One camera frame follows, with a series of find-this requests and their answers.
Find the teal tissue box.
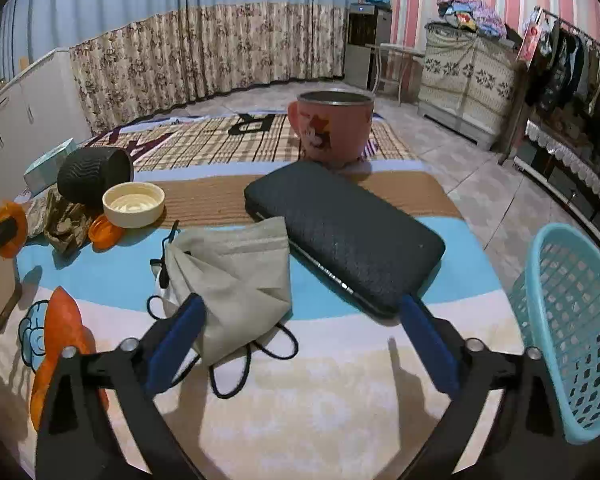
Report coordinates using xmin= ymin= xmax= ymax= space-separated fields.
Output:
xmin=23 ymin=138 xmax=78 ymax=196

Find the grey drawstring pouch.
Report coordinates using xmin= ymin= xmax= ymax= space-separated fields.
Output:
xmin=149 ymin=217 xmax=299 ymax=400

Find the clothes rack with garments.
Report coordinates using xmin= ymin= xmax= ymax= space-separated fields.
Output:
xmin=503 ymin=6 xmax=600 ymax=172

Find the grey water dispenser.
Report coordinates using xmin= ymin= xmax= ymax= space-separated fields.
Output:
xmin=343 ymin=3 xmax=392 ymax=90

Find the orange lid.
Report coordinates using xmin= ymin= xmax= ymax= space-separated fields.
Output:
xmin=88 ymin=214 xmax=124 ymax=252

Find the small metal chair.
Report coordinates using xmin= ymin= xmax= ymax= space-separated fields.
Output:
xmin=370 ymin=42 xmax=425 ymax=104

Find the cream plastic bowl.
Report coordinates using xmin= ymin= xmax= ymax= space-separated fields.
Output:
xmin=102 ymin=182 xmax=166 ymax=230

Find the low shelf with lace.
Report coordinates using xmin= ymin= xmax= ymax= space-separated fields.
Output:
xmin=513 ymin=120 xmax=600 ymax=248

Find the white cabinet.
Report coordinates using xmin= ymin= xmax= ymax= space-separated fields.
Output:
xmin=0 ymin=49 xmax=92 ymax=205

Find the blue floral curtain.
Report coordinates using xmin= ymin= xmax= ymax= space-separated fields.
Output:
xmin=0 ymin=0 xmax=353 ymax=132

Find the brown phone case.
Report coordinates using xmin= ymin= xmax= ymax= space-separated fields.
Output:
xmin=0 ymin=257 xmax=22 ymax=331

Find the pile of folded clothes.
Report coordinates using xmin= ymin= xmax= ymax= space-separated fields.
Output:
xmin=437 ymin=0 xmax=507 ymax=39

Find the orange plastic bag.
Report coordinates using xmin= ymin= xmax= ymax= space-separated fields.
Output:
xmin=29 ymin=286 xmax=96 ymax=431

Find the black ribbed cup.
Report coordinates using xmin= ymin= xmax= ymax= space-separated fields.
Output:
xmin=57 ymin=146 xmax=134 ymax=209

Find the light blue plastic basket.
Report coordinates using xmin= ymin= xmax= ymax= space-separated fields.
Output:
xmin=507 ymin=223 xmax=600 ymax=444

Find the covered dresser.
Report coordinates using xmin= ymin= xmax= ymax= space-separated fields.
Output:
xmin=418 ymin=22 xmax=520 ymax=151

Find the black zip case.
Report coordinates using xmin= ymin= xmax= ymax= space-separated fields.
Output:
xmin=244 ymin=162 xmax=445 ymax=318

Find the pink cartoon mug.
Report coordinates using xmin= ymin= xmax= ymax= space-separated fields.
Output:
xmin=287 ymin=89 xmax=375 ymax=168

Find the cartoon striped blanket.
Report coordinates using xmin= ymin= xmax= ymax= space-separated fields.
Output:
xmin=0 ymin=109 xmax=527 ymax=480

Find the brown wrapper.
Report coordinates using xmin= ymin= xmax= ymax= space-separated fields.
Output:
xmin=23 ymin=185 xmax=99 ymax=258

